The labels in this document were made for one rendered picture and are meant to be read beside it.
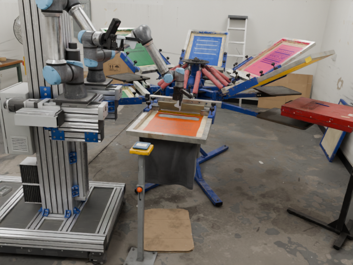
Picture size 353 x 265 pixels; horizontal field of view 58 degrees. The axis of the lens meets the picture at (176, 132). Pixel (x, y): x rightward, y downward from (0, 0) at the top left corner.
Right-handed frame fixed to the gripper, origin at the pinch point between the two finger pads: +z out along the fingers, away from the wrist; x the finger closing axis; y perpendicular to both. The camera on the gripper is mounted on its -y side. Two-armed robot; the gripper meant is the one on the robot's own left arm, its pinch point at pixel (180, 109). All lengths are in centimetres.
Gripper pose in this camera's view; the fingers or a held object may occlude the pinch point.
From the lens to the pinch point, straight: 282.8
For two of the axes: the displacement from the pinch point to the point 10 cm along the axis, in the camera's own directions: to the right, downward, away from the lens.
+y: -9.8, -1.0, 1.6
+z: -0.4, 9.3, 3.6
